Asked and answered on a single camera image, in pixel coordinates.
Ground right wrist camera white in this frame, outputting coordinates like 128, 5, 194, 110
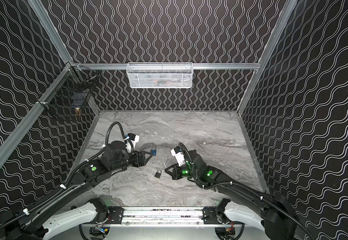
170, 147, 186, 167

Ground brass padlock in basket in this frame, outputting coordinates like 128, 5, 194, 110
74, 108, 82, 118

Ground black wire wall basket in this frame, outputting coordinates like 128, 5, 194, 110
39, 66, 100, 122

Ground white mesh wall basket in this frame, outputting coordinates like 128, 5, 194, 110
126, 62, 194, 89

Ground black padlock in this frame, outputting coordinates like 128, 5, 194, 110
154, 170, 162, 179

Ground items in white basket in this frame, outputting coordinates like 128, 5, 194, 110
136, 79, 193, 88

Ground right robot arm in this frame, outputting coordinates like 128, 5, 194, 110
165, 143, 314, 240

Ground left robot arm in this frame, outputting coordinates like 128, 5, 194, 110
0, 122, 154, 240

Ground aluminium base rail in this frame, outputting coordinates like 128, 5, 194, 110
80, 205, 268, 226

